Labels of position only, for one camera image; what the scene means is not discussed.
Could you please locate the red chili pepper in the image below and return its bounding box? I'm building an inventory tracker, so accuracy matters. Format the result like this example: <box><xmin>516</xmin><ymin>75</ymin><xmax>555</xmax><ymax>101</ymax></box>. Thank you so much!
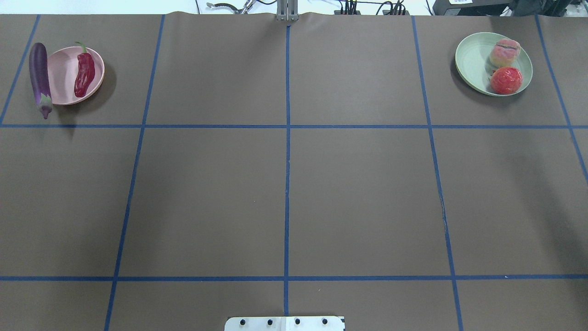
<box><xmin>74</xmin><ymin>41</ymin><xmax>96</xmax><ymax>98</ymax></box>

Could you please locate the pink yellow peach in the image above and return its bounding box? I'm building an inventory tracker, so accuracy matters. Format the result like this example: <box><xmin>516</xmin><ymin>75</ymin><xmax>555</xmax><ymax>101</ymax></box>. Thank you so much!
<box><xmin>489</xmin><ymin>38</ymin><xmax>521</xmax><ymax>68</ymax></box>

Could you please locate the purple eggplant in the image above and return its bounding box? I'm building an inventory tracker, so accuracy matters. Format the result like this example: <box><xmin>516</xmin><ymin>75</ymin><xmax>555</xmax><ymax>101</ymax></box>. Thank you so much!
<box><xmin>28</xmin><ymin>43</ymin><xmax>53</xmax><ymax>120</ymax></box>

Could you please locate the pink plate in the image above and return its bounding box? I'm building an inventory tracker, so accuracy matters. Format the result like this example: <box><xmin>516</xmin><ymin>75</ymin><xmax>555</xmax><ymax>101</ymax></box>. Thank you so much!
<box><xmin>47</xmin><ymin>46</ymin><xmax>105</xmax><ymax>106</ymax></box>

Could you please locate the aluminium frame post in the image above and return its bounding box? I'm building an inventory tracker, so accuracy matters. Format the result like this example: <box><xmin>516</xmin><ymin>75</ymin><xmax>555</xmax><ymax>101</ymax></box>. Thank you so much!
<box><xmin>277</xmin><ymin>0</ymin><xmax>300</xmax><ymax>22</ymax></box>

